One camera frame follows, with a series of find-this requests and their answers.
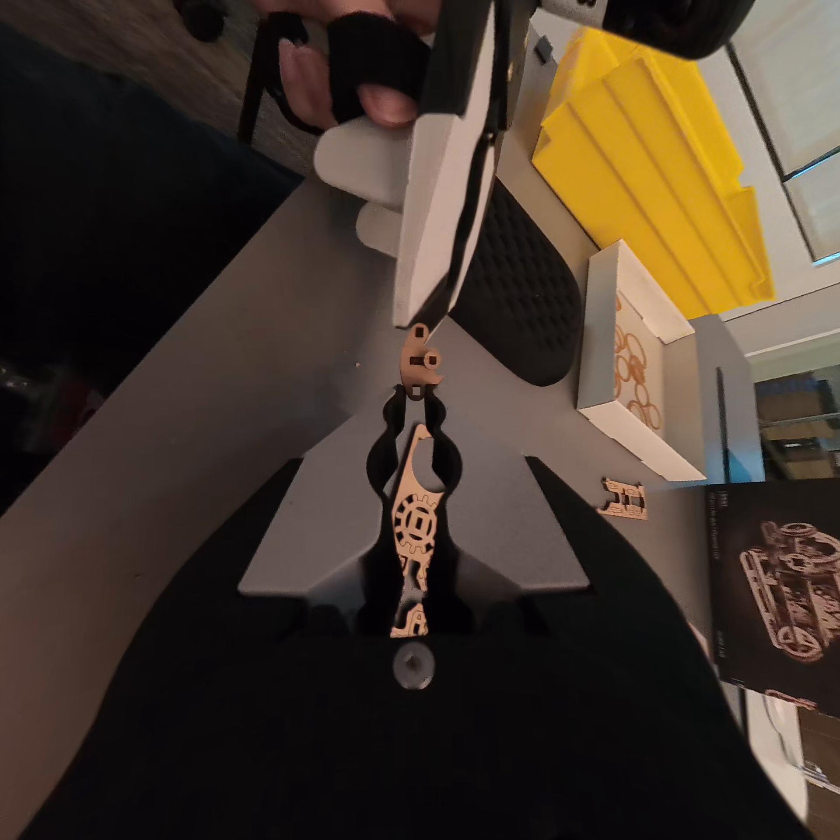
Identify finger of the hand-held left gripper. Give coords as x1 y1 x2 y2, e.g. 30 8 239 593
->
392 13 497 329
430 0 529 336

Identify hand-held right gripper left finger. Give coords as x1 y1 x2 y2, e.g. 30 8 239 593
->
238 386 403 599

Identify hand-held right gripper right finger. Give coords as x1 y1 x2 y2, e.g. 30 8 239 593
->
423 390 589 595

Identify small wooden model part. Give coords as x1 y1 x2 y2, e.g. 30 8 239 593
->
399 323 448 399

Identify laser-cut wooden parts sheet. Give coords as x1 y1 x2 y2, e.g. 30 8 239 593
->
389 423 448 639

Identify dark model kit booklet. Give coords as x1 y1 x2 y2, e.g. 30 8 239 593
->
705 482 840 691

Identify person's left hand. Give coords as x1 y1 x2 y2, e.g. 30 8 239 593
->
255 0 437 129

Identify small yellow plastic bin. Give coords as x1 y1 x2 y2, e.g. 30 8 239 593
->
545 26 657 126

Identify black textured pad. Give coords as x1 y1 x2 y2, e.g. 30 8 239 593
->
451 176 583 388

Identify large yellow plastic bin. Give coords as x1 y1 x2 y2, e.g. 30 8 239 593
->
532 56 777 320

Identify white cardboard box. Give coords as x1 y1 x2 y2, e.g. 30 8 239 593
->
576 239 708 484

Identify pile of wooden rings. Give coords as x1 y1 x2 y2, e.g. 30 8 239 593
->
613 292 662 432

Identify black chair caster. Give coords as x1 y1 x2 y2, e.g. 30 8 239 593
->
176 0 225 42

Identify white paper sheet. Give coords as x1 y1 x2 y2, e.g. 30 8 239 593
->
742 686 840 812

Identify dark trousers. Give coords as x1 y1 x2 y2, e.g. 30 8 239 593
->
0 20 304 516

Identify small wooden frame part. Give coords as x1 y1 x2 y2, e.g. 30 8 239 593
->
600 478 649 521

